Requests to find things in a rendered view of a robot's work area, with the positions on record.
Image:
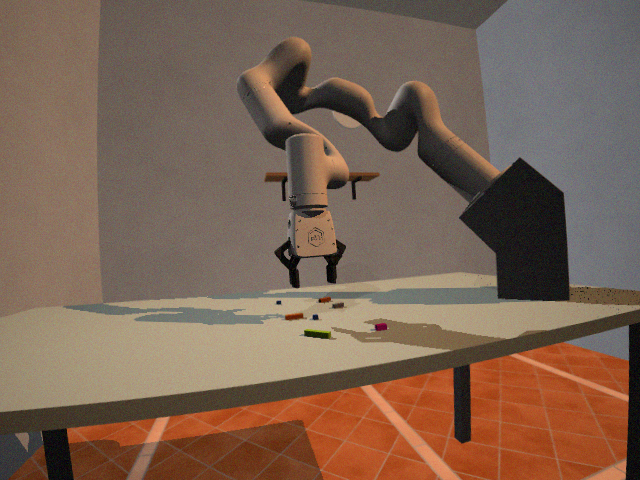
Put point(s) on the lime green rod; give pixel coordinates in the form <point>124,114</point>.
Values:
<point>317,333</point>

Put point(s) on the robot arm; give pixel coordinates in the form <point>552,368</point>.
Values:
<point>313,167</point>

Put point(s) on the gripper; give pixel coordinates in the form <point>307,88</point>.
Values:
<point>311,234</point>

